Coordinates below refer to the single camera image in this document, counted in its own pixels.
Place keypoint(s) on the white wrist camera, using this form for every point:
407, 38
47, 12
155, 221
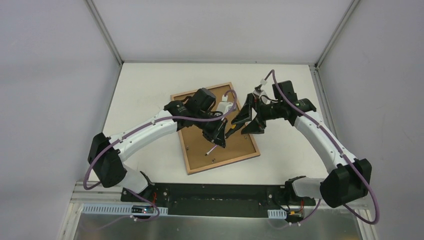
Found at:
223, 106
260, 94

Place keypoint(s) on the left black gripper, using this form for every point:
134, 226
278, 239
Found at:
214, 133

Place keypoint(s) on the right orange connector board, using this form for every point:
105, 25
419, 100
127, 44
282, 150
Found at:
295, 216

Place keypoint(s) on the left white slotted cable duct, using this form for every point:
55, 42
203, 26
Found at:
118, 209

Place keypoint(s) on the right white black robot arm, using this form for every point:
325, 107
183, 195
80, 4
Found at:
347, 175

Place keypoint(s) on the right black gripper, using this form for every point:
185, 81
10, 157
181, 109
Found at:
257, 110

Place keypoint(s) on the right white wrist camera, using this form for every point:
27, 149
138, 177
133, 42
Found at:
260, 94

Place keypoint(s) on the right white slotted cable duct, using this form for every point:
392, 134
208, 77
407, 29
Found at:
276, 214

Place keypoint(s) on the yellow black screwdriver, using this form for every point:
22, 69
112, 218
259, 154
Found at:
221, 141

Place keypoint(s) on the wooden picture frame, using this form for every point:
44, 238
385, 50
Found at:
239, 146

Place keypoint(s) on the left green circuit board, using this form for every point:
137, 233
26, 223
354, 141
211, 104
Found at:
142, 209

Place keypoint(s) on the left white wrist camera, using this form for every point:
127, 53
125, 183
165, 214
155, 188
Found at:
223, 106

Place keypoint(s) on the white slotted cable duct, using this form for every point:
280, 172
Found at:
276, 214
118, 209

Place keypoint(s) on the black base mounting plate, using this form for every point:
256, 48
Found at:
222, 200

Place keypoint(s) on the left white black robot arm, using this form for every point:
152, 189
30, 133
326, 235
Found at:
107, 154

